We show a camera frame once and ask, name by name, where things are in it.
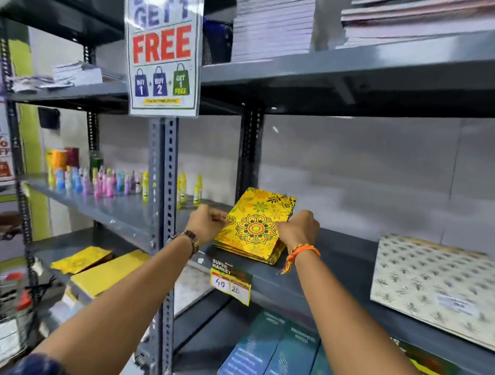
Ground person's left hand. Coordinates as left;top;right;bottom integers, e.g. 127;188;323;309
184;202;230;247

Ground person's right hand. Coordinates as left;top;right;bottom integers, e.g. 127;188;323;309
273;208;322;257

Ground stack of yellow patterned gift bags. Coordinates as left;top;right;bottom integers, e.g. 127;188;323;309
212;185;298;268

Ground person's right forearm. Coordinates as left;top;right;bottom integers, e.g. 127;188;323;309
285;249;455;375

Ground person's left forearm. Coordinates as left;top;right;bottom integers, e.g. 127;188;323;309
31;225;195;375

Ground orange thread wristband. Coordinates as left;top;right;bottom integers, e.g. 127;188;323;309
280;242;322;278

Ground yellow green shelf price label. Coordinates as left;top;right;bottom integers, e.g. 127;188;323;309
208;257;255;307

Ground row of colourful glue bottles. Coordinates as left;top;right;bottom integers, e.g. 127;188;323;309
41;160;205;211

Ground plain yellow envelope stack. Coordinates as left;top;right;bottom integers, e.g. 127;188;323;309
69;244;151;304

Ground green bottle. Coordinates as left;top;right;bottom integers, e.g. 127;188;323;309
87;150;105;172

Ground yellow patterned envelope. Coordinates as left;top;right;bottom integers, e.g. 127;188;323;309
50;243;113;278

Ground dark red cylinder container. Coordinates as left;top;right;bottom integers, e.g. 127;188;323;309
64;146;81;169

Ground grey metal shelf rack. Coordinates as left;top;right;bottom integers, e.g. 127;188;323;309
0;0;495;375

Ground cream leaf-print gift bags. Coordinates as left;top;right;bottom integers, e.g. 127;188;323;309
366;232;495;356

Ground orange cylinder container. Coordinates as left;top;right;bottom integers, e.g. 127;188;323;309
49;148;69;172

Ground dark blue bag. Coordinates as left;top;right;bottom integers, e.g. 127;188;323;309
200;17;235;67

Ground laminated promotion sign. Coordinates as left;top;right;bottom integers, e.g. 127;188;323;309
116;0;207;121

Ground red green shelf price label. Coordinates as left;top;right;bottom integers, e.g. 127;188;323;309
388;336;462;375

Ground stack of white books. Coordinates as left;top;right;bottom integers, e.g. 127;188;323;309
230;0;319;68

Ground pile of white papers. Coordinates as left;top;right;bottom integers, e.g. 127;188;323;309
9;56;126;101

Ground dark blue patterned sleeve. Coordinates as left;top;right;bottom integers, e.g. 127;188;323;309
3;350;72;375

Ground stack of pale notebooks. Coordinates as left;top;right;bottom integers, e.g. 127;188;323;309
338;0;495;60

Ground beaded wrist bracelet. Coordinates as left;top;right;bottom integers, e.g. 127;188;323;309
166;229;202;259

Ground black wall box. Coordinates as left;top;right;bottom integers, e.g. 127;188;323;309
36;107;62;131

